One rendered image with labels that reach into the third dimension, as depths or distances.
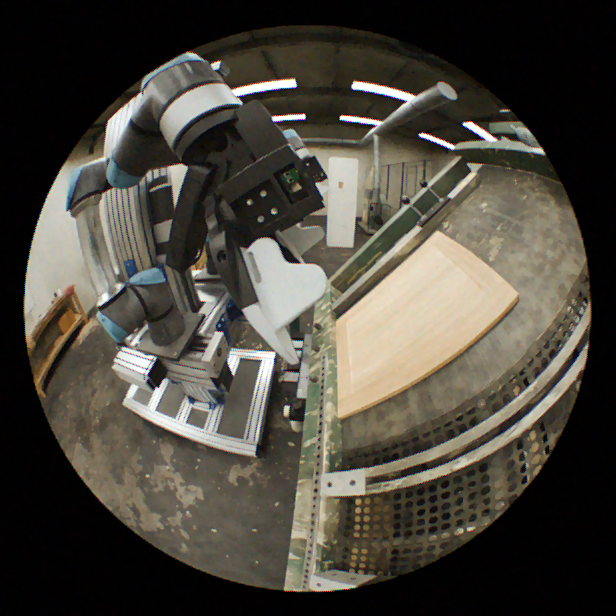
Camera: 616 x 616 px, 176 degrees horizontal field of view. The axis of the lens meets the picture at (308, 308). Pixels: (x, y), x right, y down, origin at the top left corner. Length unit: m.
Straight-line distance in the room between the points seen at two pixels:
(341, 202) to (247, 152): 4.29
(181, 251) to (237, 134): 0.12
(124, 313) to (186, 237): 0.43
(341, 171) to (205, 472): 4.85
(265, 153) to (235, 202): 0.04
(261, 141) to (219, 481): 1.59
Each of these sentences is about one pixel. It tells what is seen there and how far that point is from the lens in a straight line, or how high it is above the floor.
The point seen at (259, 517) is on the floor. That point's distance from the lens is 1.49.
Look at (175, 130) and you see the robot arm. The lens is 0.19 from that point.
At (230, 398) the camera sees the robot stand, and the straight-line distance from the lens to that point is 1.49.
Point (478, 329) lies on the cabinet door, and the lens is 0.47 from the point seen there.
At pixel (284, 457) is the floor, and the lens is 1.48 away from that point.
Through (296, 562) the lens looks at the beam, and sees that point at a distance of 0.64.
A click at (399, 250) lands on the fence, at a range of 0.83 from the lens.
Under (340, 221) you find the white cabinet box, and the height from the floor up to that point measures 0.60.
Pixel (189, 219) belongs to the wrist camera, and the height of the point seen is 1.42.
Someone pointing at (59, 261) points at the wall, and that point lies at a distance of 5.27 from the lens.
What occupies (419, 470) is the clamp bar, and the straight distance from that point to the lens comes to 0.38.
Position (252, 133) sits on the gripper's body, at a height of 1.49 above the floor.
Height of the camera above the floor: 1.44
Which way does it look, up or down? 36 degrees down
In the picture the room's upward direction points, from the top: straight up
